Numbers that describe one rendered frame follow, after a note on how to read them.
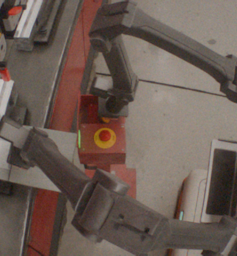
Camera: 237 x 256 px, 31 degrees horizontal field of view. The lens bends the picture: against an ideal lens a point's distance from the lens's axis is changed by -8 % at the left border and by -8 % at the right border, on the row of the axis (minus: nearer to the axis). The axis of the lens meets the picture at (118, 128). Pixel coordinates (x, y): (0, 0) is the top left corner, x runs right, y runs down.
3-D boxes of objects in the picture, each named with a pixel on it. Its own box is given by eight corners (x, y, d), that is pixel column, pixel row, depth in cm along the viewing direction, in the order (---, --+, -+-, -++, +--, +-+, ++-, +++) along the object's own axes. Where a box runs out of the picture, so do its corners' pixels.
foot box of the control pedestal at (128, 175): (136, 206, 223) (137, 200, 212) (86, 205, 223) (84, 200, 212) (135, 168, 231) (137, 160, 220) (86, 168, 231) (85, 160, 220)
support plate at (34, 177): (66, 194, 124) (66, 193, 123) (-16, 175, 125) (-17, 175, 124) (77, 135, 131) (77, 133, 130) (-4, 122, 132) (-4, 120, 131)
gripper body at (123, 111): (97, 98, 154) (103, 87, 148) (126, 101, 157) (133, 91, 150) (97, 115, 152) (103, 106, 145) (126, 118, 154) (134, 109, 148)
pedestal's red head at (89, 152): (125, 164, 162) (126, 147, 146) (79, 164, 162) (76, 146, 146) (125, 112, 170) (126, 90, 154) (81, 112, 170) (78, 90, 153)
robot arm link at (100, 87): (130, 102, 136) (137, 76, 138) (93, 90, 134) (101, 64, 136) (119, 112, 147) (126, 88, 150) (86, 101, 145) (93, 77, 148)
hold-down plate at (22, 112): (11, 196, 135) (8, 194, 132) (-4, 192, 135) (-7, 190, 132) (28, 111, 146) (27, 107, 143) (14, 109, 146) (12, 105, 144)
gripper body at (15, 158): (7, 162, 116) (13, 157, 110) (15, 128, 120) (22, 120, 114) (28, 170, 118) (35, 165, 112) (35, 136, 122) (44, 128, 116)
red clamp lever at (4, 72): (10, 83, 119) (4, 66, 110) (-2, 82, 119) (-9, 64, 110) (12, 78, 120) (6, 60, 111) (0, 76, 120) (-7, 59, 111)
